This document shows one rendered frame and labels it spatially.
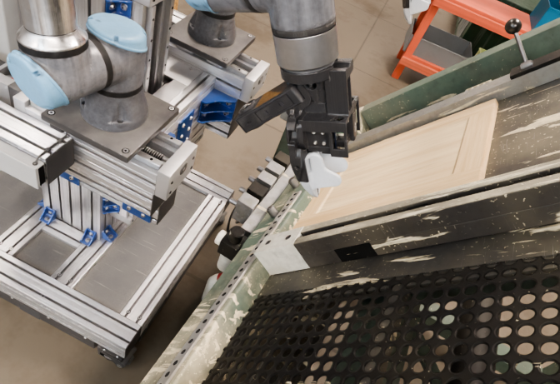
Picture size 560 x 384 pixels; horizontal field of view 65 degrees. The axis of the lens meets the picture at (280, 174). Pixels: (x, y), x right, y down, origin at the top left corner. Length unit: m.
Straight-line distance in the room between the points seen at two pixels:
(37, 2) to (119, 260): 1.18
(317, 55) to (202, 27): 0.93
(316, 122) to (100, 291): 1.35
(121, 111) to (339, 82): 0.63
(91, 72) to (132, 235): 1.07
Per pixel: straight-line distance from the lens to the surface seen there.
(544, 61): 1.23
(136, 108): 1.06
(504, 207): 0.76
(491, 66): 1.48
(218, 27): 1.41
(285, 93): 0.56
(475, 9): 3.75
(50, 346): 1.92
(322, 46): 0.51
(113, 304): 1.74
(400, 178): 1.08
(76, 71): 0.90
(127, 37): 0.95
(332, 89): 0.54
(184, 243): 1.87
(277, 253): 1.00
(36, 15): 0.87
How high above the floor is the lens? 1.77
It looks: 44 degrees down
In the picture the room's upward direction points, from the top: 23 degrees clockwise
